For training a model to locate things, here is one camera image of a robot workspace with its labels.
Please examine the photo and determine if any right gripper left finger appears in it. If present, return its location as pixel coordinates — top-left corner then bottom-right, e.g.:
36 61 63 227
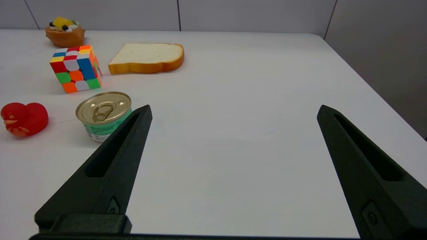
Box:
35 105 153 230

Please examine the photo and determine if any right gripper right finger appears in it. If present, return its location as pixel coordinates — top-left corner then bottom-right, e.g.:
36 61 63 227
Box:
317 105 427 240

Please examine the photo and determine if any tin can with pull tab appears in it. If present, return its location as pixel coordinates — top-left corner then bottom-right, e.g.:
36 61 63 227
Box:
75 92 133 142

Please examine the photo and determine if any multicoloured puzzle cube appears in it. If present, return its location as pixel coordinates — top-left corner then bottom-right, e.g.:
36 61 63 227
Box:
50 45 102 94

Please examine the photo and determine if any red rubber duck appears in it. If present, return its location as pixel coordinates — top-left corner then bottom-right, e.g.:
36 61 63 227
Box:
1 102 49 137

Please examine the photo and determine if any toy white bread slice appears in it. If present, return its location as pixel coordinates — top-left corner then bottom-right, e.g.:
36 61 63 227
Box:
108 43 184 74

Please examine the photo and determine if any toy fruit tart pastry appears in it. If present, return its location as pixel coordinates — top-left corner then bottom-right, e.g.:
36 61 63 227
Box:
45 17 85 47

